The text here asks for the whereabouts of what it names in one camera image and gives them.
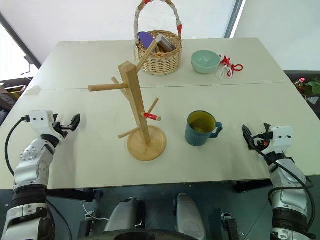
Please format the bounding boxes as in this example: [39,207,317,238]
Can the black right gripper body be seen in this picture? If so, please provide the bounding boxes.
[251,132,272,152]

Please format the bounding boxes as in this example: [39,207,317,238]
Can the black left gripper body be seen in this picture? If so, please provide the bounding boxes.
[51,120,69,140]

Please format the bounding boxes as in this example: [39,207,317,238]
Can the wooden mug tree stand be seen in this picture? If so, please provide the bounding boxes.
[87,34,168,162]

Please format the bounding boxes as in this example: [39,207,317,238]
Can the clear tape patch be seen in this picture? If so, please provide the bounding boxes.
[24,85,43,98]

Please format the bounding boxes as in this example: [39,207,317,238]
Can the black table crossbar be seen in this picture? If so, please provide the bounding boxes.
[46,188,104,203]
[233,179,272,194]

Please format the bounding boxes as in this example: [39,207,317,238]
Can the wooden shelf with clutter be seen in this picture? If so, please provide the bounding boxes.
[0,76,34,113]

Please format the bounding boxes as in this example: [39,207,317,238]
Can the blue mug with yellow inside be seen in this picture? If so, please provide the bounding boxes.
[184,110,224,147]

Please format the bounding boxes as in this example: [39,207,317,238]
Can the bottle with red cap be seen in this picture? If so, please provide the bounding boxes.
[294,77,308,99]

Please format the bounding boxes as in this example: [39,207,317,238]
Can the green plant leaves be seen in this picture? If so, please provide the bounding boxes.
[303,78,320,96]

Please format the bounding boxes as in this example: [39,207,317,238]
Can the mint green bowl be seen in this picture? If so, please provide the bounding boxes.
[190,50,222,75]

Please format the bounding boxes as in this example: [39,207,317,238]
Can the grey rounded robot leg housing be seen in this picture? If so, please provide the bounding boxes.
[103,196,146,233]
[173,192,207,240]

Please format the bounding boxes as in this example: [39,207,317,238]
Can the purple rounded item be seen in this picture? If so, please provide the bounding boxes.
[137,31,156,51]

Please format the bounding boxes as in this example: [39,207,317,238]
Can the grey brown box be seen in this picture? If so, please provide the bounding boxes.
[154,37,176,54]

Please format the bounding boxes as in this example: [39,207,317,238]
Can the dark rounded robot torso shape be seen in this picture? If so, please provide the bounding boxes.
[93,227,201,240]

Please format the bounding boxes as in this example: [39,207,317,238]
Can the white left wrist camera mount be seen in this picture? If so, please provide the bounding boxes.
[29,109,54,134]

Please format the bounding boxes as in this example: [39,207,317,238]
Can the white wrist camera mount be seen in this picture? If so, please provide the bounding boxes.
[268,125,294,151]
[29,109,54,134]

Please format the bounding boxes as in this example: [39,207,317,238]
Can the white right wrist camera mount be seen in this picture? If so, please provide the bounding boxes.
[268,125,294,151]

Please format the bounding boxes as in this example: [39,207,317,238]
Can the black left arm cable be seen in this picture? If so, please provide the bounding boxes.
[4,115,31,177]

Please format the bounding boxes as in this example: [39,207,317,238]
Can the red and white cord bundle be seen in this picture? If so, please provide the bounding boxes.
[215,52,244,80]

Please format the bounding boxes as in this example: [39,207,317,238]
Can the black robot foot bracket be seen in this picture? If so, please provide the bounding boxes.
[220,210,241,240]
[79,216,97,239]

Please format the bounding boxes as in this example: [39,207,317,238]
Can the white floor cable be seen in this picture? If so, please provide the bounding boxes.
[82,199,110,222]

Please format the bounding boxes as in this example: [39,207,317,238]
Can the wicker basket with wrapped handle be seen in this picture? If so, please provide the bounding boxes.
[132,0,183,76]

